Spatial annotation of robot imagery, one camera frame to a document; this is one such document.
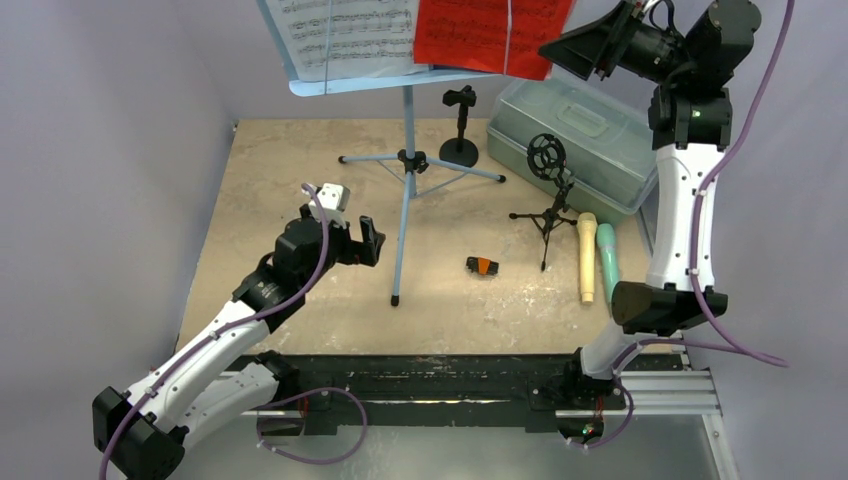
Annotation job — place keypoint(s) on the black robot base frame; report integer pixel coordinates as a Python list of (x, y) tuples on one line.
[(539, 393)]

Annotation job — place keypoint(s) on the mint green microphone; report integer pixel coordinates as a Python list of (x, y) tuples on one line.
[(606, 242)]

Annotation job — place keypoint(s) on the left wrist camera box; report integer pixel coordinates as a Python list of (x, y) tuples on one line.
[(333, 199)]

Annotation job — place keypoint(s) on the white sheet music page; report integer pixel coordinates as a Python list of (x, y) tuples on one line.
[(333, 40)]

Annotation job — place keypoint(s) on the cream yellow microphone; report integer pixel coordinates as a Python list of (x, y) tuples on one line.
[(586, 228)]

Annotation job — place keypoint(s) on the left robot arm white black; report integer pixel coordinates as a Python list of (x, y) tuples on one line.
[(145, 430)]

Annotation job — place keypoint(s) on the black round-base mic stand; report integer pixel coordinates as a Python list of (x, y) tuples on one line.
[(459, 150)]

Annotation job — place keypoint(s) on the red sheet music page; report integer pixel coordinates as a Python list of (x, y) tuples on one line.
[(491, 36)]

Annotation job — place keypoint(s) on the green translucent storage case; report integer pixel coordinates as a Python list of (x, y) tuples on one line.
[(608, 144)]

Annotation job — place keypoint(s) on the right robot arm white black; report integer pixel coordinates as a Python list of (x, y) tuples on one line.
[(690, 118)]

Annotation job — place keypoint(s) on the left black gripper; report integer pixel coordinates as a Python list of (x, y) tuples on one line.
[(357, 252)]

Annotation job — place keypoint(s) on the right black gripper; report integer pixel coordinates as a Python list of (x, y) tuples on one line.
[(610, 47)]

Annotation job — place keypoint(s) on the blue music stand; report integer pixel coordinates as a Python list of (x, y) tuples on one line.
[(414, 161)]

